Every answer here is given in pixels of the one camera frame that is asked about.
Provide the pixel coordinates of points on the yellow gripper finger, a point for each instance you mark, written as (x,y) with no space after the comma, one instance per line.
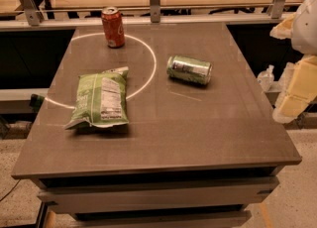
(298,89)

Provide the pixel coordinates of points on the green soda can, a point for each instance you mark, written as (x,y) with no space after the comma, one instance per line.
(189,69)

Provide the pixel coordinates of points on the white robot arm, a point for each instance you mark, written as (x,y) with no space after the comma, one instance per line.
(300,28)

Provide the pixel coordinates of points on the red soda can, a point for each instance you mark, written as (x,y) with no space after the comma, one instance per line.
(113,27)

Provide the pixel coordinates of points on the clear sanitizer bottle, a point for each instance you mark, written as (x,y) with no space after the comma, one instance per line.
(266,78)

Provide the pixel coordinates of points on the green chip bag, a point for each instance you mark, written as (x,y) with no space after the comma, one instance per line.
(100,100)

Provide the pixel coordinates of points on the green bottle at table edge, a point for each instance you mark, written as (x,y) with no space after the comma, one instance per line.
(36,101)

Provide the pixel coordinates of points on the left metal bracket post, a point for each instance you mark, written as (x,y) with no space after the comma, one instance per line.
(33,15)

